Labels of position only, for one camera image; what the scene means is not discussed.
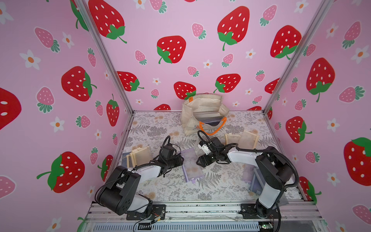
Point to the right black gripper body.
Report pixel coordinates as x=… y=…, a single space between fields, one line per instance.
x=206 y=159

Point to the cream canvas tote bag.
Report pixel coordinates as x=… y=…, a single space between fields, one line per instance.
x=202 y=102

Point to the purple mesh pouch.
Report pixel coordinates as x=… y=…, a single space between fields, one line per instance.
x=191 y=170

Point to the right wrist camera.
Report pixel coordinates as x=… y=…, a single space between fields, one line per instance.
x=205 y=147

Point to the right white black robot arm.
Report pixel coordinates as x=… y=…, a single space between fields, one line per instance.
x=278 y=172

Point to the grey pouch near right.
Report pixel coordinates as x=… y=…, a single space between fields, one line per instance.
x=253 y=177

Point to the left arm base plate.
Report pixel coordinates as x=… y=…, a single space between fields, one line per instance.
x=149 y=212

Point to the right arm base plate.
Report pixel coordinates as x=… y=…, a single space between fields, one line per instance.
x=253 y=211

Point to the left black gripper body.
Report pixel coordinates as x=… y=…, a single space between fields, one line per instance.
x=174 y=162

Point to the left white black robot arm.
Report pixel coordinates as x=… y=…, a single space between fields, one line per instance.
x=119 y=193

